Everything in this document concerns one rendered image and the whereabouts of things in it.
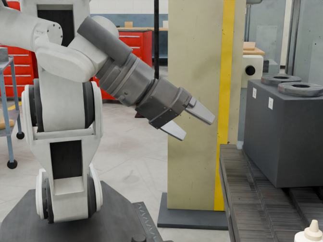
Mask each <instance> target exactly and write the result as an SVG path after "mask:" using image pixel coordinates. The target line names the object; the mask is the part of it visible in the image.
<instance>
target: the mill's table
mask: <svg viewBox="0 0 323 242"><path fill-rule="evenodd" d="M219 175H220V181H221V187H222V193H223V199H224V207H225V212H226V218H227V224H228V230H229V236H230V242H294V240H295V235H296V234H297V233H299V232H302V231H305V229H306V228H309V227H310V225H311V223H312V220H317V221H318V228H319V230H320V231H321V232H322V233H323V186H308V187H286V188H275V187H274V185H273V184H272V183H271V182H270V181H269V180H268V178H267V177H266V176H265V175H264V174H263V172H262V171H261V170H260V169H259V168H258V167H257V165H256V164H255V163H254V162H253V161H252V160H251V158H250V157H249V156H248V155H247V154H246V152H245V151H244V150H243V145H242V149H237V146H236V145H233V144H220V153H219Z"/></svg>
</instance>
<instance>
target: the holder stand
mask: <svg viewBox="0 0 323 242"><path fill-rule="evenodd" d="M301 81H302V79H301V78H300V77H296V76H291V75H281V74H271V75H263V76H262V77H261V79H249V80H248V87H247V101H246V115H245V129H244V143H243V150H244V151H245V152H246V154H247V155H248V156H249V157H250V158H251V160H252V161H253V162H254V163H255V164H256V165H257V167H258V168H259V169H260V170H261V171H262V172H263V174H264V175H265V176H266V177H267V178H268V180H269V181H270V182H271V183H272V184H273V185H274V187H275V188H286V187H308V186H323V86H322V85H317V84H311V83H303V82H301Z"/></svg>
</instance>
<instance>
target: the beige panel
mask: <svg viewBox="0 0 323 242"><path fill-rule="evenodd" d="M245 13H246V0H168V81H169V82H170V83H172V84H173V85H174V86H176V87H177V88H179V87H183V88H184V89H185V90H186V91H188V92H189V93H190V94H191V95H192V96H193V97H194V98H195V99H197V100H198V101H199V102H200V103H201V104H202V105H203V106H204V107H205V108H206V109H207V110H209V111H210V112H211V113H212V114H213V115H214V116H215V119H214V121H213V124H212V125H210V126H209V125H207V124H206V123H204V122H202V121H201V120H199V119H197V118H196V117H194V116H192V115H190V114H189V113H187V112H186V111H185V110H183V111H182V113H181V114H180V115H179V116H177V117H176V118H174V119H173V120H172V121H173V122H175V123H176V124H177V125H178V126H179V127H180V128H181V129H182V130H184V131H185V132H186V135H185V137H184V139H183V141H180V140H178V139H176V138H174V137H172V136H171V135H169V134H168V142H167V193H165V192H162V195H161V203H160V209H159V215H158V221H157V227H158V228H180V229H201V230H228V224H227V218H226V212H225V207H224V199H223V193H222V187H221V181H220V175H219V153H220V144H233V145H237V136H238V120H239V105H240V89H241V74H242V59H243V44H244V28H245Z"/></svg>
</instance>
